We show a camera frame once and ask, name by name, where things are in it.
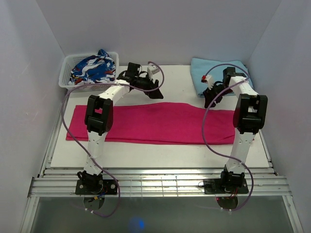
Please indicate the blue white patterned garment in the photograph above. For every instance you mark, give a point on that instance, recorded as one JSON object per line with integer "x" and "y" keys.
{"x": 97, "y": 68}

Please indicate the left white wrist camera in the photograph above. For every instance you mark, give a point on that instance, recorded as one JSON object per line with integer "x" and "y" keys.
{"x": 151, "y": 71}

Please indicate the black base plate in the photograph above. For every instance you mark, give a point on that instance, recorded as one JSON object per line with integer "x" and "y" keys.
{"x": 105, "y": 187}
{"x": 216, "y": 186}

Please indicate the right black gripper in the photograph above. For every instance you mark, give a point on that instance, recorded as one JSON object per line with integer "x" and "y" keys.
{"x": 209, "y": 96}

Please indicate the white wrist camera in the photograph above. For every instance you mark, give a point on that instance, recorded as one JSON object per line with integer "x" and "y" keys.
{"x": 208, "y": 80}
{"x": 151, "y": 71}

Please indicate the aluminium rail frame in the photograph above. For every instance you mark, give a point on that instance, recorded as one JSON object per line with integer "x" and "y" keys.
{"x": 155, "y": 182}

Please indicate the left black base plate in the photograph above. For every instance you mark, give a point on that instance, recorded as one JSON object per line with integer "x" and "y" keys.
{"x": 105, "y": 187}

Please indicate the magenta trousers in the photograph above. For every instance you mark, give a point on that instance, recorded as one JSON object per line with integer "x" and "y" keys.
{"x": 171, "y": 123}

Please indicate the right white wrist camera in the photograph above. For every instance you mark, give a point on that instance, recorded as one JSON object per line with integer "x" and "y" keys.
{"x": 208, "y": 80}

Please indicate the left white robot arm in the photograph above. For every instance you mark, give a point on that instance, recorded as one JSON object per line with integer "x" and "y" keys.
{"x": 99, "y": 121}

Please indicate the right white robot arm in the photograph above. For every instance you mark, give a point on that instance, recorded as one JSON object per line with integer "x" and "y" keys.
{"x": 248, "y": 119}

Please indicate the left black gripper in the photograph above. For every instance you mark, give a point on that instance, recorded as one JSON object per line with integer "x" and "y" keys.
{"x": 155, "y": 94}

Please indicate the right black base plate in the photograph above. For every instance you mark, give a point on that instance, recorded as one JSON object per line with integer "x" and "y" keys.
{"x": 216, "y": 186}

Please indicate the white plastic basket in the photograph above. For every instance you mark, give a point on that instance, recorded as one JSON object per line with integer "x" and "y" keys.
{"x": 72, "y": 60}

